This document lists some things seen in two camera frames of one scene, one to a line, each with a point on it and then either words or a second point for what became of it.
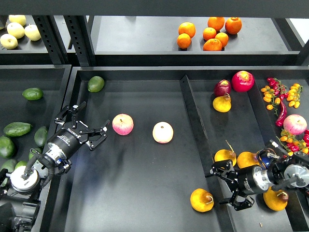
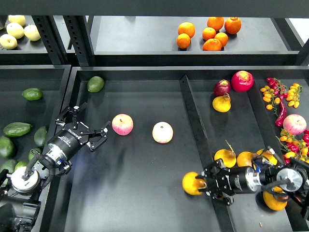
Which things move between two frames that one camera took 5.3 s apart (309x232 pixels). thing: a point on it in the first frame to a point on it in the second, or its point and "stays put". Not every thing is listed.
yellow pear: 201,200 to 191,185
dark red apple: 221,87 stays put
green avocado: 20,163 stays put
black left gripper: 68,140 stays put
